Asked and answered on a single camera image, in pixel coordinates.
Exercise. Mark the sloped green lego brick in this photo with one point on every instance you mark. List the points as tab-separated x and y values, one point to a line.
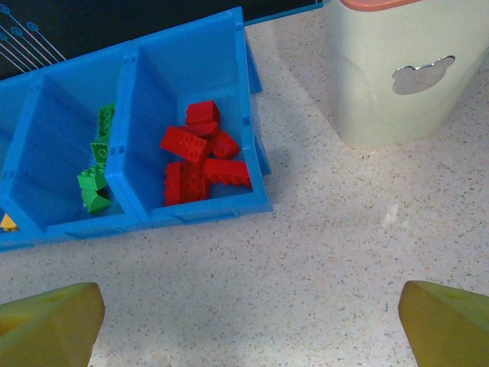
95	200

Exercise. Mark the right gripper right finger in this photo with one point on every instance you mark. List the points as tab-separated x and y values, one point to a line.
451	329

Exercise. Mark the small orange lego brick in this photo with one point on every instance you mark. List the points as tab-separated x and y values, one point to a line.
8	222

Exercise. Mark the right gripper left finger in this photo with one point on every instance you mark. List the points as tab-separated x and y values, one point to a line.
46	329

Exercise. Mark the small green lego brick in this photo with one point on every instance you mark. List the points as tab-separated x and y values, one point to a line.
91	179

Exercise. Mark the long red lego brick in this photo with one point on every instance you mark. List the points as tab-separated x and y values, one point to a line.
183	143

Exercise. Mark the blue three-compartment plastic bin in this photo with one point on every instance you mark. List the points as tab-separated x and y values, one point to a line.
57	126

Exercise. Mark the cream container with orange lid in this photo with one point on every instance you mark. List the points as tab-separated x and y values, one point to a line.
382	76

